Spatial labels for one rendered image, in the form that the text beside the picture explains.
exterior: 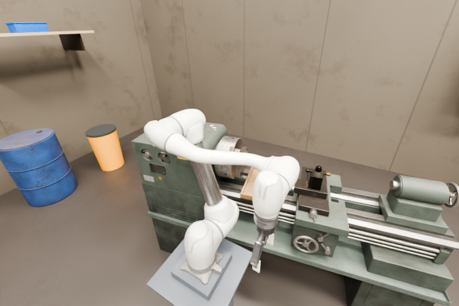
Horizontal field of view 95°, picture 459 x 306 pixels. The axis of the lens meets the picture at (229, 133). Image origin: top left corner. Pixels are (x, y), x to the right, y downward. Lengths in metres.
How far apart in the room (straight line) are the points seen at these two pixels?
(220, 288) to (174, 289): 0.24
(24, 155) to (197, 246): 2.55
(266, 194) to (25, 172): 3.06
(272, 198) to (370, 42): 2.86
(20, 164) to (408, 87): 4.70
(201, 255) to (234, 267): 0.29
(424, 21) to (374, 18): 0.48
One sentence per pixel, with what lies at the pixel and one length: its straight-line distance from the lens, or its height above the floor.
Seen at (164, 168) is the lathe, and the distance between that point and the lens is 1.64.
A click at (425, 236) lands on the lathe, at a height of 0.86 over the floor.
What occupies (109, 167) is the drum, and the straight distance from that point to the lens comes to 3.80.
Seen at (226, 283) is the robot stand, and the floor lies 0.75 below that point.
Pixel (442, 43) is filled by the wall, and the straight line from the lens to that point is 3.45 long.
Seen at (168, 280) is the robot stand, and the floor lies 0.75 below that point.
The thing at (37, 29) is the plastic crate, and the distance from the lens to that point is 3.58.
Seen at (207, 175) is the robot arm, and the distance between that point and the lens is 1.16.
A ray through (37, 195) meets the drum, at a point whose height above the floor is 0.19.
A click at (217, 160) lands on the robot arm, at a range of 0.87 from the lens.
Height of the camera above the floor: 1.99
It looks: 27 degrees down
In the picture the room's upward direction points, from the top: 2 degrees counter-clockwise
